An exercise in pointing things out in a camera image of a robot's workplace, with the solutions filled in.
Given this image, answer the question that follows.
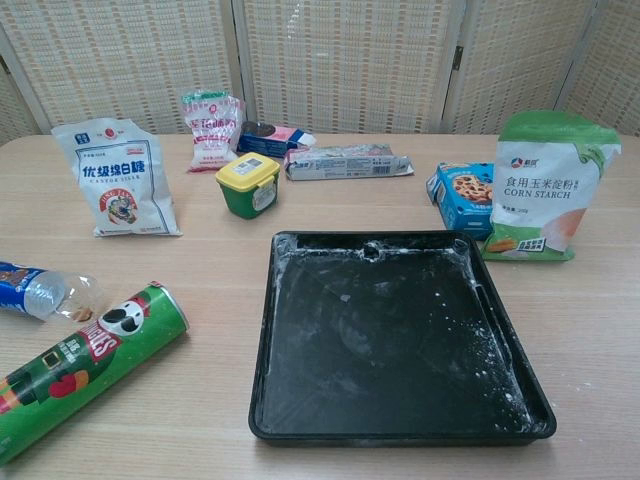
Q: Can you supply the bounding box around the black rectangular baking tray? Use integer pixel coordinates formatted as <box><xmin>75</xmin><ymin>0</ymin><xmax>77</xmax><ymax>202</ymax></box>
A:
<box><xmin>248</xmin><ymin>229</ymin><xmax>558</xmax><ymax>448</ymax></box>

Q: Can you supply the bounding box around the green white corn starch bag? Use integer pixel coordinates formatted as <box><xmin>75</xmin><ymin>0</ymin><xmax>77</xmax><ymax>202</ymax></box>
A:
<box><xmin>481</xmin><ymin>110</ymin><xmax>624</xmax><ymax>263</ymax></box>

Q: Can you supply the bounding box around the pink white clear snack bag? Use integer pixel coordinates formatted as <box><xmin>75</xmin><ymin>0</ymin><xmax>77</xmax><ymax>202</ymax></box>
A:
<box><xmin>180</xmin><ymin>88</ymin><xmax>246</xmax><ymax>174</ymax></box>

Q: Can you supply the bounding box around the white caster sugar bag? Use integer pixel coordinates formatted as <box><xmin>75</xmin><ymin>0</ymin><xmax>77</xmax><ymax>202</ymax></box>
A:
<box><xmin>50</xmin><ymin>117</ymin><xmax>183</xmax><ymax>238</ymax></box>

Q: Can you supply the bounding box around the long grey wrap box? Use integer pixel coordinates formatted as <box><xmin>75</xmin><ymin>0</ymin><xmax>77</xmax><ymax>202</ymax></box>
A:
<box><xmin>283</xmin><ymin>143</ymin><xmax>416</xmax><ymax>182</ymax></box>

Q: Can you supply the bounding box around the green tub with yellow lid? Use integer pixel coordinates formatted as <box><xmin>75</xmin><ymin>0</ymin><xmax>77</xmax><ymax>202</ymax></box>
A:
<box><xmin>215</xmin><ymin>152</ymin><xmax>281</xmax><ymax>221</ymax></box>

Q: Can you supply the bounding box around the dark blue pink carton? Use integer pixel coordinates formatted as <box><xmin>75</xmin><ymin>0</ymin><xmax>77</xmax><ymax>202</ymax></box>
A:
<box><xmin>236</xmin><ymin>120</ymin><xmax>318</xmax><ymax>159</ymax></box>

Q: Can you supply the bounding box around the blue chocolate chip cookie box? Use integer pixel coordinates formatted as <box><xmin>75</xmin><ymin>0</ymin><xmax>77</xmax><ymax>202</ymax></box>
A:
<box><xmin>425</xmin><ymin>161</ymin><xmax>497</xmax><ymax>242</ymax></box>

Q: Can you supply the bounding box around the woven bamboo folding screen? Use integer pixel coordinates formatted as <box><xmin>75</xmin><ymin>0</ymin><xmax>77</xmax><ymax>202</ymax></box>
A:
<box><xmin>0</xmin><ymin>0</ymin><xmax>640</xmax><ymax>147</ymax></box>

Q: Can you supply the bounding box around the green Pringles can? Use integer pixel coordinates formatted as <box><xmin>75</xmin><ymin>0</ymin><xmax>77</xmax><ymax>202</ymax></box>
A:
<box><xmin>0</xmin><ymin>281</ymin><xmax>191</xmax><ymax>465</ymax></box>

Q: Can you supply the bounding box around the clear bottle with blue label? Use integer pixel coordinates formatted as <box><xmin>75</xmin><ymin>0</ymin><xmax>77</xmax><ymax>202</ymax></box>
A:
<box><xmin>0</xmin><ymin>260</ymin><xmax>105</xmax><ymax>322</ymax></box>

